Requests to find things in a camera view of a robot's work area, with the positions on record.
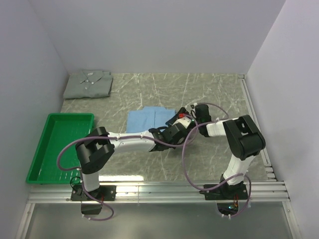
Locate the light blue long sleeve shirt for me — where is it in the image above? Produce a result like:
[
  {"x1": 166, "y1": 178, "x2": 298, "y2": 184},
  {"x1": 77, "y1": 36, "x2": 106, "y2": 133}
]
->
[{"x1": 126, "y1": 107, "x2": 176, "y2": 133}]

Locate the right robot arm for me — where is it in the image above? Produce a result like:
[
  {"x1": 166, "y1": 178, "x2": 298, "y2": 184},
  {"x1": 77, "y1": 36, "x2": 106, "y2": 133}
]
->
[{"x1": 162, "y1": 103, "x2": 266, "y2": 199}]

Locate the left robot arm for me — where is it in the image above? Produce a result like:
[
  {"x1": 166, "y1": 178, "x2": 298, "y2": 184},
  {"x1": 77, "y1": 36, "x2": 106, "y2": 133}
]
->
[{"x1": 75, "y1": 122, "x2": 190, "y2": 200}]

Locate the folded grey shirt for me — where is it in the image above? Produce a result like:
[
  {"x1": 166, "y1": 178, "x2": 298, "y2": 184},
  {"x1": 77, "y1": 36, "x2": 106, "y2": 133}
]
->
[{"x1": 63, "y1": 70, "x2": 113, "y2": 99}]

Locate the green plastic tray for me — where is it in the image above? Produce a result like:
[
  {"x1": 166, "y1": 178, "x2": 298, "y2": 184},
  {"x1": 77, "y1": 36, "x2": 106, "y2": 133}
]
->
[{"x1": 26, "y1": 113, "x2": 94, "y2": 184}]

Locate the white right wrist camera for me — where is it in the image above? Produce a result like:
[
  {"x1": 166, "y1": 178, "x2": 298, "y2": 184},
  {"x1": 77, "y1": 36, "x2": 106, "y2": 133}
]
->
[{"x1": 190, "y1": 103, "x2": 198, "y2": 110}]

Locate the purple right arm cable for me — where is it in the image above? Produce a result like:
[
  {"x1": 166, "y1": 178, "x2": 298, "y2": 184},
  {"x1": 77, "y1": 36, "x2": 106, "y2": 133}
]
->
[{"x1": 182, "y1": 102, "x2": 252, "y2": 219}]

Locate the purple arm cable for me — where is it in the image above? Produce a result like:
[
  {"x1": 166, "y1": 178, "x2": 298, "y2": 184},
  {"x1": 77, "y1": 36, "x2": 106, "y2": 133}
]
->
[
  {"x1": 57, "y1": 117, "x2": 199, "y2": 221},
  {"x1": 182, "y1": 102, "x2": 252, "y2": 219}
]

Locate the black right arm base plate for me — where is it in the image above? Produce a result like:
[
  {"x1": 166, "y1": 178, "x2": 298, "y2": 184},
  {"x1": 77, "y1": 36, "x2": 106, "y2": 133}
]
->
[{"x1": 198, "y1": 183, "x2": 250, "y2": 217}]

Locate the aluminium right side rail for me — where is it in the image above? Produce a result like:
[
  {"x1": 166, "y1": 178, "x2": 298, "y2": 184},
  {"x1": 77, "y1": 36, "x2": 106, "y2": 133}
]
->
[{"x1": 238, "y1": 74, "x2": 278, "y2": 181}]

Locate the aluminium rail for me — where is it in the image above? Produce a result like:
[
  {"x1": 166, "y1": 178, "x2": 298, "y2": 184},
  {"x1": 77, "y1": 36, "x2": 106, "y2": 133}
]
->
[
  {"x1": 27, "y1": 181, "x2": 290, "y2": 204},
  {"x1": 238, "y1": 74, "x2": 278, "y2": 181}
]

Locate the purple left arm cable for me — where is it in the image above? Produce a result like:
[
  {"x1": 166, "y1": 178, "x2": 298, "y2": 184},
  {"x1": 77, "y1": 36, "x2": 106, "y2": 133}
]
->
[{"x1": 57, "y1": 117, "x2": 199, "y2": 221}]

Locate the aluminium front rail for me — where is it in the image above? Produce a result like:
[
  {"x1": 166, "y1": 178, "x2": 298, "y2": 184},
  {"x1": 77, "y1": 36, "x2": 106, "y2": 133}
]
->
[{"x1": 27, "y1": 181, "x2": 290, "y2": 204}]

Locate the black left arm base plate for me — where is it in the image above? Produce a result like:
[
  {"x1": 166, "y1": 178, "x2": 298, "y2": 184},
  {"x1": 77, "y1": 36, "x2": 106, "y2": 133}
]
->
[{"x1": 70, "y1": 176, "x2": 116, "y2": 216}]

